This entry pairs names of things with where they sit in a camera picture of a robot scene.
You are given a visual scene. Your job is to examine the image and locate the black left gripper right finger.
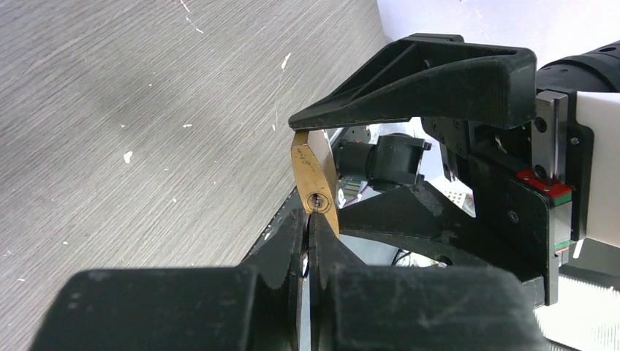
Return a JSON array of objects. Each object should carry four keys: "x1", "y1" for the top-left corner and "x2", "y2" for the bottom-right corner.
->
[{"x1": 308, "y1": 214, "x2": 547, "y2": 350}]

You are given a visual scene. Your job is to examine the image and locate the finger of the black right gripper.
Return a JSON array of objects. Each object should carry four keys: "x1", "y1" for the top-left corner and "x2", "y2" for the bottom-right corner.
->
[
  {"x1": 339, "y1": 181, "x2": 545, "y2": 306},
  {"x1": 288, "y1": 34, "x2": 537, "y2": 131}
]

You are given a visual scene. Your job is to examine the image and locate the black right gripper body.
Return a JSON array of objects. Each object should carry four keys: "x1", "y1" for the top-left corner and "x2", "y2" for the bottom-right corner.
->
[{"x1": 421, "y1": 89, "x2": 594, "y2": 306}]

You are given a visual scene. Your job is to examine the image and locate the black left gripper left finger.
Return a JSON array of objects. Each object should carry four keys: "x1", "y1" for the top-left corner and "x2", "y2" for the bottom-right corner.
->
[{"x1": 31, "y1": 210, "x2": 306, "y2": 350}]

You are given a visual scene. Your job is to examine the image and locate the brass padlock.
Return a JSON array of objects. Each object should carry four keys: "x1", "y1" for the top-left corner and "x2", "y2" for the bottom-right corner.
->
[{"x1": 290, "y1": 130, "x2": 340, "y2": 237}]

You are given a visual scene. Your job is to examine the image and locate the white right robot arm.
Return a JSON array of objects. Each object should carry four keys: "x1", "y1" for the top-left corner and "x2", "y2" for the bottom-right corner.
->
[{"x1": 289, "y1": 34, "x2": 619, "y2": 307}]

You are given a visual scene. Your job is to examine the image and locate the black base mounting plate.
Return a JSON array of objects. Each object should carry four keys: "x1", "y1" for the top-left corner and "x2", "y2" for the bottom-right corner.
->
[{"x1": 238, "y1": 187, "x2": 309, "y2": 266}]

